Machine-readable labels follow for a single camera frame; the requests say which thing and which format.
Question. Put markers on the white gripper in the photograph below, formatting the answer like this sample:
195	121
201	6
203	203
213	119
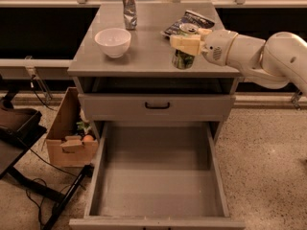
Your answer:
218	47

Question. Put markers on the blue chip bag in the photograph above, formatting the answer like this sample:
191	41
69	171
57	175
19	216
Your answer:
189	17

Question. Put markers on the green soda can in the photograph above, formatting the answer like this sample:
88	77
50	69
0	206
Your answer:
182	60

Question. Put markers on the cardboard box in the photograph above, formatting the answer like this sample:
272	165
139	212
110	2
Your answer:
65	145

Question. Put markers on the grey wall rail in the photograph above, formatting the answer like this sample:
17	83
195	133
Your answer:
23	69

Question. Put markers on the orange fruit in box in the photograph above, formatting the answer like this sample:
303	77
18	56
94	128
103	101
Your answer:
88	138

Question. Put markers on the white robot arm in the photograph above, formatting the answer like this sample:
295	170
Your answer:
272	63

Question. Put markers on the black drawer handle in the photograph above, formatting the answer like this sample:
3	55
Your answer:
157	106

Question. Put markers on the closed grey top drawer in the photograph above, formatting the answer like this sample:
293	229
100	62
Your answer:
130	107

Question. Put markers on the grey drawer cabinet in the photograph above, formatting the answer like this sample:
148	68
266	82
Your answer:
146	68

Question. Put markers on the open grey middle drawer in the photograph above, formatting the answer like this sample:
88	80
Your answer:
156	177

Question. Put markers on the black table stand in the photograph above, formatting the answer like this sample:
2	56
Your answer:
19	211

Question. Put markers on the white bowl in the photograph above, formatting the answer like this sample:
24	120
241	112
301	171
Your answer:
113	42

